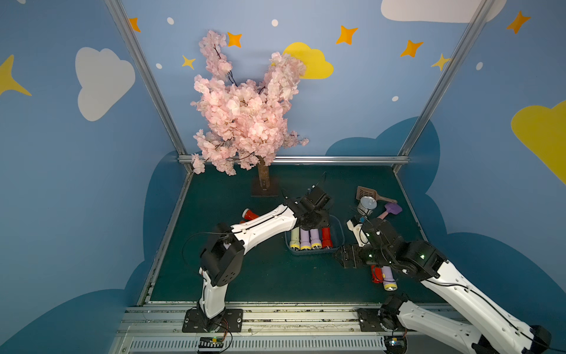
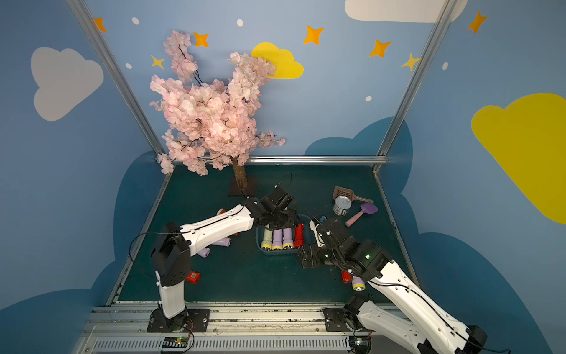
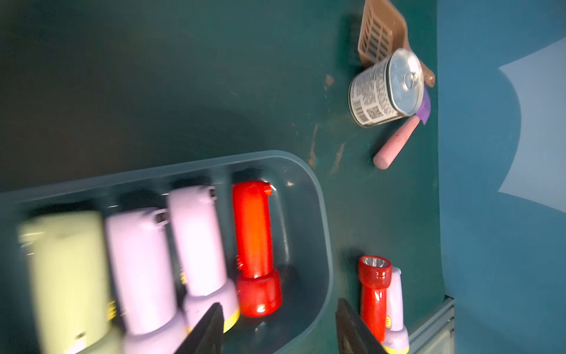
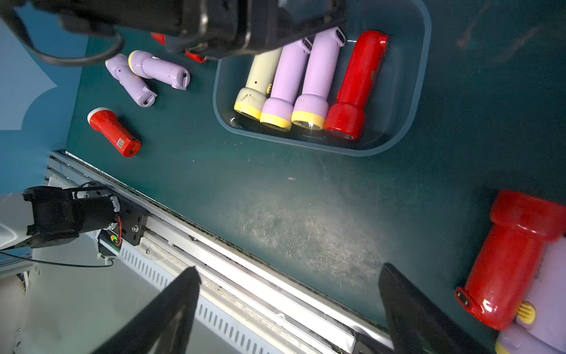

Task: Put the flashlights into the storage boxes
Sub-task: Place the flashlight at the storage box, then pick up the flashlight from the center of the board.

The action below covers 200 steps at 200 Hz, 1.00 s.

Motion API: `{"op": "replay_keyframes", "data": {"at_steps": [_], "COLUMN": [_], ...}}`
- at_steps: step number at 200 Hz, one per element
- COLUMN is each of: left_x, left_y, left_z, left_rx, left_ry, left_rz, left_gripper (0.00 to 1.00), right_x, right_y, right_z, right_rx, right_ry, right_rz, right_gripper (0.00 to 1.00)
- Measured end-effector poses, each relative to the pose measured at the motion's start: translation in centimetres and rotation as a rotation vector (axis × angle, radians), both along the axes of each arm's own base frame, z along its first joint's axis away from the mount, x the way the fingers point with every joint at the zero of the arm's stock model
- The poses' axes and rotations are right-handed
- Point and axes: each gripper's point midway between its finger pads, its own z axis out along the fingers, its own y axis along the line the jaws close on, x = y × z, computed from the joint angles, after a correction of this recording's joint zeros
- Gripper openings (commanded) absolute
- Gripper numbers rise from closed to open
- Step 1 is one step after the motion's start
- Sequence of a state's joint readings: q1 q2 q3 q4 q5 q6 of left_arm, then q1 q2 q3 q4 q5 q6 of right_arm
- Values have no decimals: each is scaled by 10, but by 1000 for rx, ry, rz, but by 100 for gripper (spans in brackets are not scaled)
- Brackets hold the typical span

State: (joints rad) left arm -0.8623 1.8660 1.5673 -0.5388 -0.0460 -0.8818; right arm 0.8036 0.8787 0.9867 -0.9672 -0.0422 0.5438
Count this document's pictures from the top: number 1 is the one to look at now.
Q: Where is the light purple flashlight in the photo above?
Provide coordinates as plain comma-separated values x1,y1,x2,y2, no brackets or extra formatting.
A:
299,229,312,250

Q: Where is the teal plastic storage box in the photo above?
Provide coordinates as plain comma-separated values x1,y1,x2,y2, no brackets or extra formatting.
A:
284,215,346,256

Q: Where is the purple flashlight group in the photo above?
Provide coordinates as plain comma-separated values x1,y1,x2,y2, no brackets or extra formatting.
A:
310,229,322,249

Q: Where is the pale yellow flashlight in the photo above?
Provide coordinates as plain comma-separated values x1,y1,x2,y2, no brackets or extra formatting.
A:
289,227,301,251

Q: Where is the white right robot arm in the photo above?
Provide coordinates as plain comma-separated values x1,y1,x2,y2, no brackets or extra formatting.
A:
339,218,552,353

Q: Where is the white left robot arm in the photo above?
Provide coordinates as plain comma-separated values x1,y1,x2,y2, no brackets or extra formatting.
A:
196,185,332,332

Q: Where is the red flashlight right group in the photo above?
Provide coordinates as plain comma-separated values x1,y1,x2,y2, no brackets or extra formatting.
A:
371,265,383,284

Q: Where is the silver pull-tab tin can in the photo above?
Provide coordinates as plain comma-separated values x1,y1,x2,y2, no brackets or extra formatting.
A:
357,196,377,216

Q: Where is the purple flashlight far right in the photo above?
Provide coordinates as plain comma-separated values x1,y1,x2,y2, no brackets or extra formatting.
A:
381,266,398,291

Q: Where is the brown plastic litter scoop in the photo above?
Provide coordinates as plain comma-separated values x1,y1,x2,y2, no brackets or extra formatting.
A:
356,186,397,204

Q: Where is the pink blossom artificial tree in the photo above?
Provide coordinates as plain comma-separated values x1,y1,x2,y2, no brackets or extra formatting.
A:
190,30,309,196

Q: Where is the left green circuit board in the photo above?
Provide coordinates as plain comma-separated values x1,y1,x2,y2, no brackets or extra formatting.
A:
197,336,228,353

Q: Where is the purple spatula with pink handle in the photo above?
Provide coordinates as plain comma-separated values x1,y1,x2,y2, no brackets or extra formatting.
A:
379,203,402,220

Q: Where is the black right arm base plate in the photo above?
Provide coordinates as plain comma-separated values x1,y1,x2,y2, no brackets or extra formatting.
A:
356,306,414,332

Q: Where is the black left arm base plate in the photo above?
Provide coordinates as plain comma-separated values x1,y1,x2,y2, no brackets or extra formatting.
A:
181,307,243,333

